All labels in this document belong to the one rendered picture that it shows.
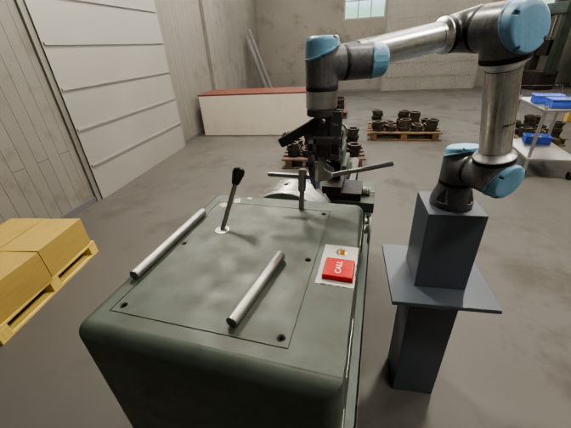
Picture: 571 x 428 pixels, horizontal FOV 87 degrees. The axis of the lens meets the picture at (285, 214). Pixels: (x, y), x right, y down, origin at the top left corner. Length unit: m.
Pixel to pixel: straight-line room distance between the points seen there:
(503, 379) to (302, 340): 1.80
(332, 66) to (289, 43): 11.78
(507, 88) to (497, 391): 1.61
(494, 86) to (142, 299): 1.00
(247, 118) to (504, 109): 5.99
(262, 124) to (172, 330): 6.24
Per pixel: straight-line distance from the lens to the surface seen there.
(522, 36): 0.98
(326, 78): 0.73
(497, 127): 1.06
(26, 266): 2.93
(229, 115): 6.85
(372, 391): 1.96
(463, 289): 1.47
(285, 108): 6.50
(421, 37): 0.99
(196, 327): 0.57
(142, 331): 0.60
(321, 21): 12.38
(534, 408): 2.20
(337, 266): 0.63
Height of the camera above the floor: 1.67
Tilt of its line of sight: 29 degrees down
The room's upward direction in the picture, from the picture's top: 4 degrees counter-clockwise
